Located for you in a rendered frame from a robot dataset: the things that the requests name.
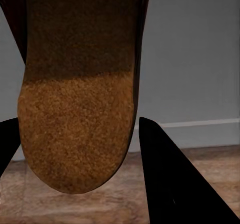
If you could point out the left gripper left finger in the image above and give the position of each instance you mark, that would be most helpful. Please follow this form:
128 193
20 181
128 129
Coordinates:
9 142

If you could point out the sandal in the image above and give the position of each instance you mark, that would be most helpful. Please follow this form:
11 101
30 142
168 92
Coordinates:
78 102

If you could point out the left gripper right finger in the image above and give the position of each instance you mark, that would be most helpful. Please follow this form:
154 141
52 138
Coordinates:
176 192

